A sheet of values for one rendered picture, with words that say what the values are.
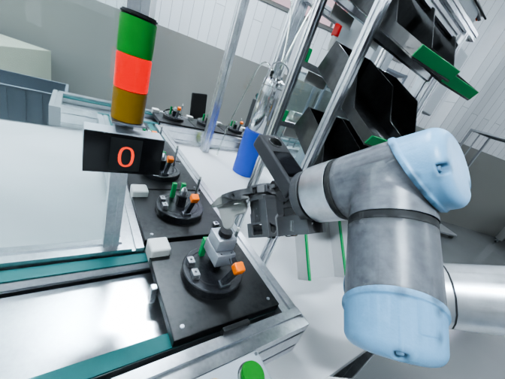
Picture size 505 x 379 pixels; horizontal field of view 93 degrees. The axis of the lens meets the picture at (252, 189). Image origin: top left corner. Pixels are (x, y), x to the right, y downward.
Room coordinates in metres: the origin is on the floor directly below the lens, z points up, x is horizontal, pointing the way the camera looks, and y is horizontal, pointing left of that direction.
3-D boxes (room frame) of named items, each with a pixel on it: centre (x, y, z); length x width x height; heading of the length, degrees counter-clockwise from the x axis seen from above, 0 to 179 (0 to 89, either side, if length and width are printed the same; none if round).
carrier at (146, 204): (0.62, 0.19, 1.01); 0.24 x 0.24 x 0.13; 41
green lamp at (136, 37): (0.39, 0.24, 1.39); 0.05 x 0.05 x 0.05
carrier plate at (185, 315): (0.42, 0.02, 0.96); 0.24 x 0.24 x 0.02; 41
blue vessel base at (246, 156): (1.42, 0.09, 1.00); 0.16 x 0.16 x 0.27
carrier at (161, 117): (1.62, 0.68, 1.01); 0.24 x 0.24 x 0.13; 41
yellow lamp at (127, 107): (0.39, 0.24, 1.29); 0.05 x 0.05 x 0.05
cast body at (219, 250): (0.43, 0.03, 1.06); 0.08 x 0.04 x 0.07; 41
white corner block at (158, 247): (0.43, 0.16, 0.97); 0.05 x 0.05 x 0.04; 41
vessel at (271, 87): (1.42, 0.09, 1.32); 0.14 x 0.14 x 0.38
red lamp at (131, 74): (0.39, 0.24, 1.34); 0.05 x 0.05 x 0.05
